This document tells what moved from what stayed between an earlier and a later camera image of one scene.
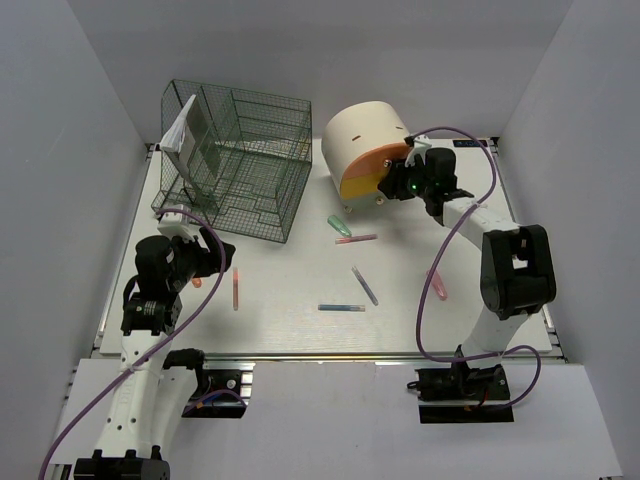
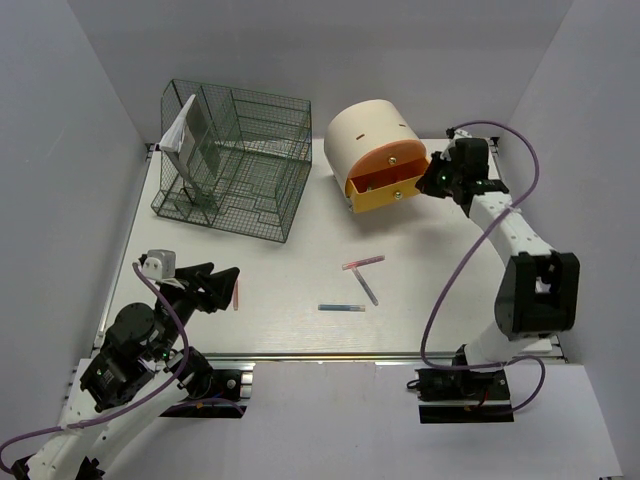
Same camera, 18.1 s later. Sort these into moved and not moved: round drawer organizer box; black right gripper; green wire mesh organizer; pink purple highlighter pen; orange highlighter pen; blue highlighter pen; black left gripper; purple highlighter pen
Moved: black right gripper; black left gripper; pink purple highlighter pen
Not moved: orange highlighter pen; green wire mesh organizer; round drawer organizer box; purple highlighter pen; blue highlighter pen
